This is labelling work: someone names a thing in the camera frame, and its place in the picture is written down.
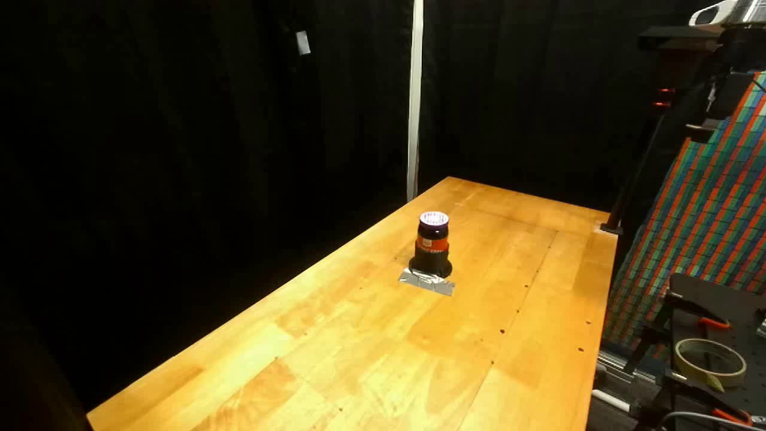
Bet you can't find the black curtain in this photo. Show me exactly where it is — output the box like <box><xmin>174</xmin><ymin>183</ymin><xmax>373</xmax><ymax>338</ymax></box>
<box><xmin>0</xmin><ymin>0</ymin><xmax>721</xmax><ymax>431</ymax></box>

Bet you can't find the white vertical pole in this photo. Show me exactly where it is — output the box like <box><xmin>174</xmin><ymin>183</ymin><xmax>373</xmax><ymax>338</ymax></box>
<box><xmin>404</xmin><ymin>0</ymin><xmax>425</xmax><ymax>204</ymax></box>

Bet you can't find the colourful striped woven board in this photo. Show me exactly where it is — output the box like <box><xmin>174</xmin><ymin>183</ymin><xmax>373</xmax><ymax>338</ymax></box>
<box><xmin>606</xmin><ymin>69</ymin><xmax>766</xmax><ymax>354</ymax></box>

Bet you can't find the black clamp with orange handle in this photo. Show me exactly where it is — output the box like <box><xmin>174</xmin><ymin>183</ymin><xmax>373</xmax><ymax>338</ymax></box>
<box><xmin>661</xmin><ymin>374</ymin><xmax>756</xmax><ymax>429</ymax></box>
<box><xmin>662</xmin><ymin>291</ymin><xmax>736</xmax><ymax>336</ymax></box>

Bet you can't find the beige masking tape roll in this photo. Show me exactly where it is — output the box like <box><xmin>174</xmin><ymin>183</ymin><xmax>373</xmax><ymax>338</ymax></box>
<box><xmin>672</xmin><ymin>336</ymin><xmax>748</xmax><ymax>392</ymax></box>

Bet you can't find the dark bottle with purple-white lid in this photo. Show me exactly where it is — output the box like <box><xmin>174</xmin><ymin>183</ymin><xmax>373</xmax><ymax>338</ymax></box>
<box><xmin>408</xmin><ymin>208</ymin><xmax>454</xmax><ymax>281</ymax></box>

